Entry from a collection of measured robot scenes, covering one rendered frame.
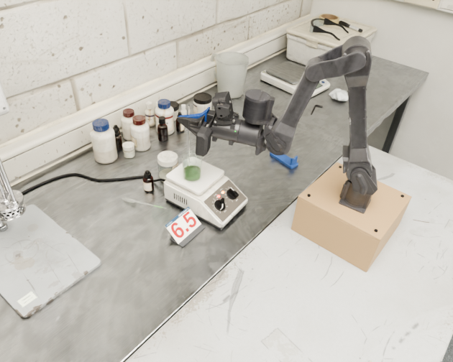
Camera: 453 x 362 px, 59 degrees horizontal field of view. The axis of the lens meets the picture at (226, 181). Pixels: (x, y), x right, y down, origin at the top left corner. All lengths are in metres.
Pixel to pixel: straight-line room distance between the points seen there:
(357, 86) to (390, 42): 1.37
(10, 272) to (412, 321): 0.90
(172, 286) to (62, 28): 0.76
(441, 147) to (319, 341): 1.61
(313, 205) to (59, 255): 0.62
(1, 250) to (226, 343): 0.58
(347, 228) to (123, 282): 0.53
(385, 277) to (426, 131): 1.37
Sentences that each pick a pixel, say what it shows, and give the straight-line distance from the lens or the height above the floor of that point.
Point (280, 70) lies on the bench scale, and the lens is 1.83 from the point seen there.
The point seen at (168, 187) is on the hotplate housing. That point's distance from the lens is 1.10.
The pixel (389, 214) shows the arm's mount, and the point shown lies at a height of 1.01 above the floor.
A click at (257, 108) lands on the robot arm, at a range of 0.91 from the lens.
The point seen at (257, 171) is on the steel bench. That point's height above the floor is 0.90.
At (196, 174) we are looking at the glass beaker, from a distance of 1.06.
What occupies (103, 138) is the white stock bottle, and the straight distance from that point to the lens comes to 1.25.
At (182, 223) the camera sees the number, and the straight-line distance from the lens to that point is 1.05.
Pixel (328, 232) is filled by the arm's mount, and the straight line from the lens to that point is 1.03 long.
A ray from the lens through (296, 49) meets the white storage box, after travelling 2.02.
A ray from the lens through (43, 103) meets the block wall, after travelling 1.30.
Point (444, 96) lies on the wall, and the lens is 2.24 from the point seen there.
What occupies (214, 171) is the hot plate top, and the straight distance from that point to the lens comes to 1.11.
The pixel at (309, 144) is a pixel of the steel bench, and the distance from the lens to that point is 1.43.
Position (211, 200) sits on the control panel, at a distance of 1.06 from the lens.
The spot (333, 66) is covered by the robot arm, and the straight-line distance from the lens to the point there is 0.84.
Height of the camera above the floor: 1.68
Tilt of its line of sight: 39 degrees down
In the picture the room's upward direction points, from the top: 4 degrees clockwise
